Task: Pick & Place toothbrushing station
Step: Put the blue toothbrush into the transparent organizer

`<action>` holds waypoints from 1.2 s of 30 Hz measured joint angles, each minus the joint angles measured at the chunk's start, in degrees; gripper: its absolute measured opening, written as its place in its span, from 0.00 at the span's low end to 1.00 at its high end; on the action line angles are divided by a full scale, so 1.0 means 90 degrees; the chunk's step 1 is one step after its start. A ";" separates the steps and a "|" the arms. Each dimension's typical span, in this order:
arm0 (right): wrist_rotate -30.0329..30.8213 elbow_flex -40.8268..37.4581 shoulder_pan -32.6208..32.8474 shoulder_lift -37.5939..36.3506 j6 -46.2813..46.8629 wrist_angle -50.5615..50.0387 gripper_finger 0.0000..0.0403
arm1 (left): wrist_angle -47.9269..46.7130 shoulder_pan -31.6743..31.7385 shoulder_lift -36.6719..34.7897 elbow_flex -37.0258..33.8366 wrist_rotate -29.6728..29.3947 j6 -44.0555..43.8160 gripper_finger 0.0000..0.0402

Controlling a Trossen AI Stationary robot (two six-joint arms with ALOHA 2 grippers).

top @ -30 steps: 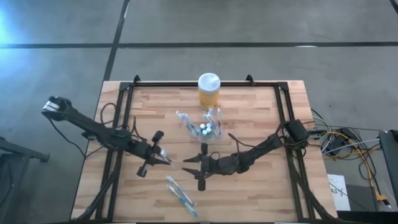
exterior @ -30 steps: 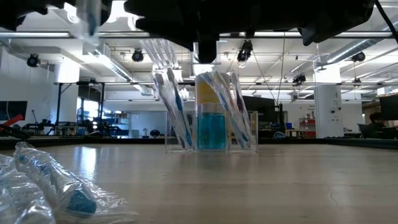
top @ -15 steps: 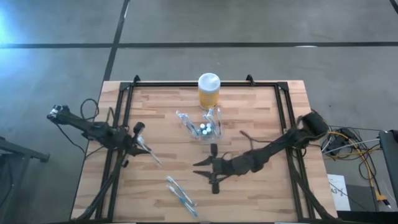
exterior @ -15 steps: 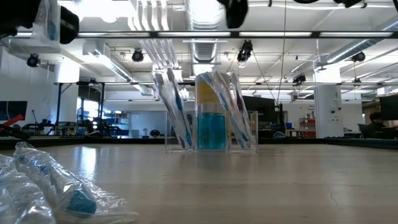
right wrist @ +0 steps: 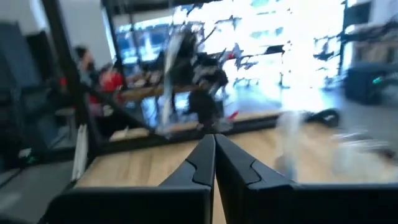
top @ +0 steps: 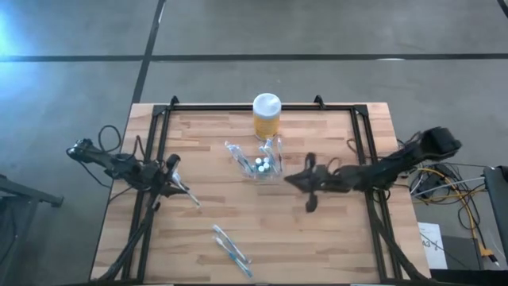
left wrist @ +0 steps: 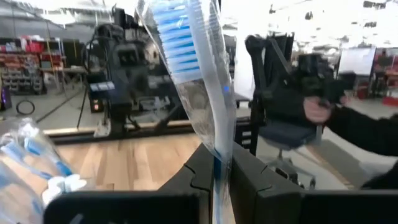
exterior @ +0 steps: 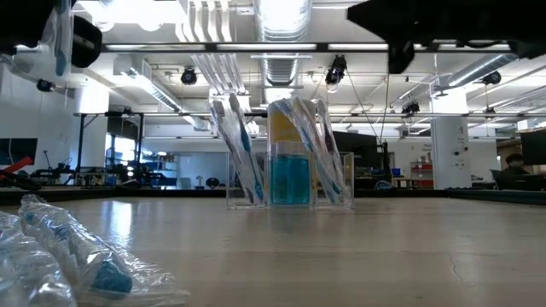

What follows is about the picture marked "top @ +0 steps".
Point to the purple white toothbrush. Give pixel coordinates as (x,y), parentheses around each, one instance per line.
(270,144)

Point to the black equipment case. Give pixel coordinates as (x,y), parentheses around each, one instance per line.
(498,206)

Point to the white paper sheet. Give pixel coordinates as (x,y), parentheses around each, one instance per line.
(432,246)

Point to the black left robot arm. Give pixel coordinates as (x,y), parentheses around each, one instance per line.
(119,165)

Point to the black power adapter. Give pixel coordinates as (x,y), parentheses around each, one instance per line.
(426,184)

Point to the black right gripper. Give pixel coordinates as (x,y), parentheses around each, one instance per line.
(327,178)

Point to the yellow cup with white lid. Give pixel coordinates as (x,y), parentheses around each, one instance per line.
(266,119)

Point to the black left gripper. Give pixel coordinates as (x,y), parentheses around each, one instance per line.
(158,176)

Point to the blue white toothbrush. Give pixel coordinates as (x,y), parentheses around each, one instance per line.
(239,151)
(234,258)
(262,150)
(232,244)
(194,200)

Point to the black equipment stand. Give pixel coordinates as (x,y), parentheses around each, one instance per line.
(31,193)

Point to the clear acrylic organizer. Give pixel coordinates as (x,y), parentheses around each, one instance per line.
(274,177)

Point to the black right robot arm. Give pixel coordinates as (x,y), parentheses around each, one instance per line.
(397,167)

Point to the black aluminium table frame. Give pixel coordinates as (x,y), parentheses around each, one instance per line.
(198,107)

